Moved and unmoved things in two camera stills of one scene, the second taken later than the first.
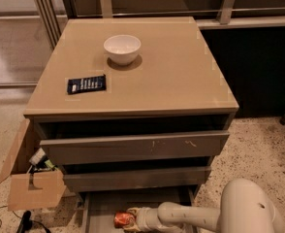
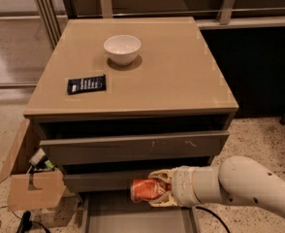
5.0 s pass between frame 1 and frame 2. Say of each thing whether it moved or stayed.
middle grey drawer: stayed
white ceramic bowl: stayed
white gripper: moved
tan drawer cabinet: stayed
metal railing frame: stayed
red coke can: moved
